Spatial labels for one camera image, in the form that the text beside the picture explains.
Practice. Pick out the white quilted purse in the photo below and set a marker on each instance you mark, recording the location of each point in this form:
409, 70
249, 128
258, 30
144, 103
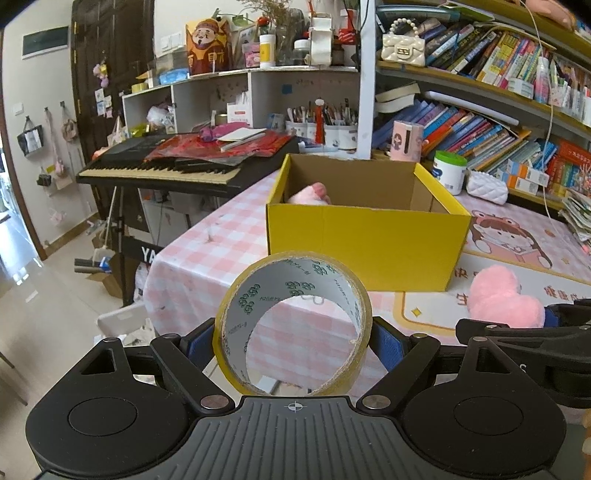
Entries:
487, 187

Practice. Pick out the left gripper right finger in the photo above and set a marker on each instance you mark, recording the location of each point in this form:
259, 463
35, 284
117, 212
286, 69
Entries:
389, 344

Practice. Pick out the pink humidifier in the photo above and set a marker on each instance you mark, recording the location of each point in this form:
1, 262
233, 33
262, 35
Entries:
407, 141

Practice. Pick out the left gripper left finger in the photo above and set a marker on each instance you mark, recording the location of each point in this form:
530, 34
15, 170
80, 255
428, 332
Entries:
197, 344

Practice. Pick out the cream pearl handbag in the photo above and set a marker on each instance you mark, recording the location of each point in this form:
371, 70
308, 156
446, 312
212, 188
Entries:
404, 49

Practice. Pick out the large pink plush pig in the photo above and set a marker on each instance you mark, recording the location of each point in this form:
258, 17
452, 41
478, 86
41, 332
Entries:
313, 195

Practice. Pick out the white printed desk mat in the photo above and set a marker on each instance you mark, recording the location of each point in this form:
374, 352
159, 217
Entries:
437, 313

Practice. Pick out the black keyboard piano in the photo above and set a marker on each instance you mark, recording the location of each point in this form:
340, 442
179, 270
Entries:
184, 163

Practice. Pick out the small pink plush toy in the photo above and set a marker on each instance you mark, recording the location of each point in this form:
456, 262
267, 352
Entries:
495, 296

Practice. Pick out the yellow cardboard box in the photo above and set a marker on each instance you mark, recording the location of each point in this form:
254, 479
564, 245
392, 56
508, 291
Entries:
392, 223

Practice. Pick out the yellow tape roll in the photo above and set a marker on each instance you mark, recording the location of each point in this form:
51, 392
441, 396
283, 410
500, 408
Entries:
262, 292

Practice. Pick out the stack of papers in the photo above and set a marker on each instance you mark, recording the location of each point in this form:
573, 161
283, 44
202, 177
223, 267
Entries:
576, 211

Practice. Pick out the white jar green lid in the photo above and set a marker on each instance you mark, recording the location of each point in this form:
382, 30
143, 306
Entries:
450, 170

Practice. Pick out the fortune god figure box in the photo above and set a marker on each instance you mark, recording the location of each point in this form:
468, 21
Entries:
208, 46

